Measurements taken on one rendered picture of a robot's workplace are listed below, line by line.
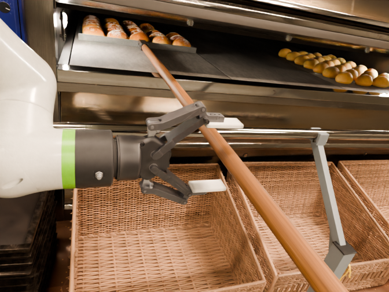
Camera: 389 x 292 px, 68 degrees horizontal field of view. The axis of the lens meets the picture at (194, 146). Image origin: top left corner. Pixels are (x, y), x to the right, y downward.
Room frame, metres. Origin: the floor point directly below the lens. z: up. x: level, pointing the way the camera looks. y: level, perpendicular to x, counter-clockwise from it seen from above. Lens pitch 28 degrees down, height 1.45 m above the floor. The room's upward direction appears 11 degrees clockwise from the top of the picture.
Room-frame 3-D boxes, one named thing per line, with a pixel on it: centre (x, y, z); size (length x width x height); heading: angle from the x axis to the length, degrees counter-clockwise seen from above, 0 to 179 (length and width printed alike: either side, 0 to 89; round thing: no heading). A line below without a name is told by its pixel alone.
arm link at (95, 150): (0.39, 0.15, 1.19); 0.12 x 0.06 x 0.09; 23
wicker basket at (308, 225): (0.95, -0.49, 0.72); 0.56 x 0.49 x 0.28; 111
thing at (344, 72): (1.82, -0.74, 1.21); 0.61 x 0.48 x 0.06; 23
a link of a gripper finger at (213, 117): (0.46, -0.02, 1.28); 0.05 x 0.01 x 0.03; 113
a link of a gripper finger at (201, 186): (0.47, -0.04, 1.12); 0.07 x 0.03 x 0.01; 113
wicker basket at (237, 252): (0.71, 0.05, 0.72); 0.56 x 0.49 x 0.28; 113
